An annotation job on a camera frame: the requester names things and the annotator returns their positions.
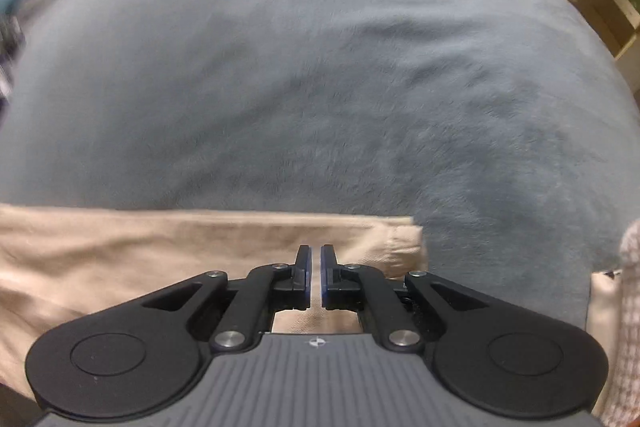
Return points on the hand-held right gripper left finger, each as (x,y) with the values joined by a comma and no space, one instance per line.
(306,277)

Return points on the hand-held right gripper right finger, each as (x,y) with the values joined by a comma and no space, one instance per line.
(325,277)

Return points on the beige pants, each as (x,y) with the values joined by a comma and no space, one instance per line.
(125,252)

